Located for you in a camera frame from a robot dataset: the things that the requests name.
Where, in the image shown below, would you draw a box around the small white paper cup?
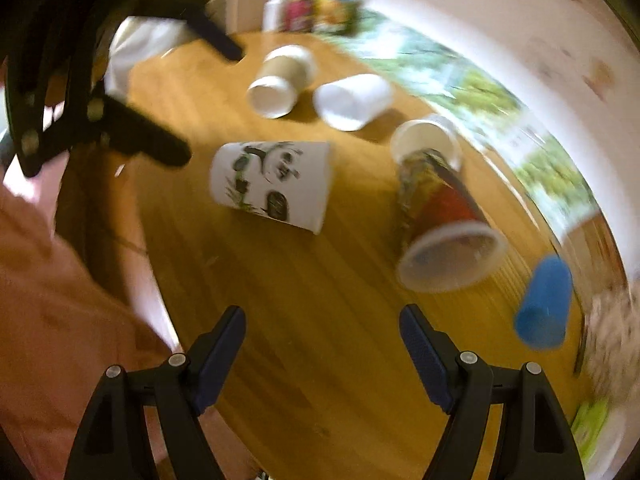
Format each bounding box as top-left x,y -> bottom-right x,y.
390,114 -> 463,172

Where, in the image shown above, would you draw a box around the green floral table mat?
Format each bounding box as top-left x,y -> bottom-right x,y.
314,10 -> 600,237

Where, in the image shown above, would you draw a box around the brown sleeve paper cup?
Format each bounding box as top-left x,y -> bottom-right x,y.
246,44 -> 317,119

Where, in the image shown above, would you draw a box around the green white packet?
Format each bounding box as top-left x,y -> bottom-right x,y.
570,399 -> 626,479

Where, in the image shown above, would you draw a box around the speckled white object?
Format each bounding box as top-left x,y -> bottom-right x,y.
585,281 -> 639,404

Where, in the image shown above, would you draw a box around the white cloth on chair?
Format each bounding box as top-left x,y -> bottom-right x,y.
104,0 -> 226,100

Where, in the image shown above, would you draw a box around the white panda print paper cup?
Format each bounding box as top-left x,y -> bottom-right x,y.
209,141 -> 332,234

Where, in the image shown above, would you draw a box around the colourful boxes at table back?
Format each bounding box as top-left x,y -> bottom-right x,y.
262,0 -> 361,35

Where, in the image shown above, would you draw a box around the blue plastic cup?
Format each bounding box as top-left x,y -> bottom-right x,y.
514,255 -> 573,350

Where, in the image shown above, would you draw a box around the red patterned paper cup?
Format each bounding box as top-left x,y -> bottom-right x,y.
397,150 -> 508,292

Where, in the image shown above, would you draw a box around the plain white paper cup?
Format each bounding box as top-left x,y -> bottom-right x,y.
312,74 -> 394,132

